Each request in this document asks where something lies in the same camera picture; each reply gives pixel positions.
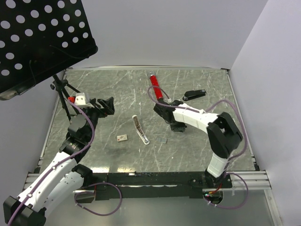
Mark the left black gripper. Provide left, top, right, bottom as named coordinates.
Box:
left=80, top=97, right=114, bottom=140

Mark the black stapler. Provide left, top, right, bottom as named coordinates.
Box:
left=182, top=89, right=206, bottom=101

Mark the white stapler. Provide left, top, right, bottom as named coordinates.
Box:
left=132, top=115, right=150, bottom=145

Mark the white staple box sleeve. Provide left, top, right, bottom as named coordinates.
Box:
left=117, top=134, right=128, bottom=142

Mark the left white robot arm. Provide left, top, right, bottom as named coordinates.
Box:
left=3, top=93, right=115, bottom=226

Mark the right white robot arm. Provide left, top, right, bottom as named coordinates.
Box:
left=153, top=100, right=243, bottom=187

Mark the red cylindrical tube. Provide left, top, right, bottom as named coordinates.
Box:
left=148, top=71, right=163, bottom=100

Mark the black tripod stand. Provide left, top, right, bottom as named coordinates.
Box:
left=50, top=74, right=80, bottom=121

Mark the black perforated music stand desk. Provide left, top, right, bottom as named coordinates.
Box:
left=0, top=0, right=98, bottom=100

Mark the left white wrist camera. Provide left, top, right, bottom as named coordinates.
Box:
left=67, top=92, right=94, bottom=108

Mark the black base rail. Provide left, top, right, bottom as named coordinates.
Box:
left=81, top=171, right=232, bottom=201

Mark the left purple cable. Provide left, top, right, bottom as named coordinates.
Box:
left=7, top=97, right=123, bottom=226

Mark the aluminium frame rail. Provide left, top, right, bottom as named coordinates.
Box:
left=230, top=171, right=271, bottom=190

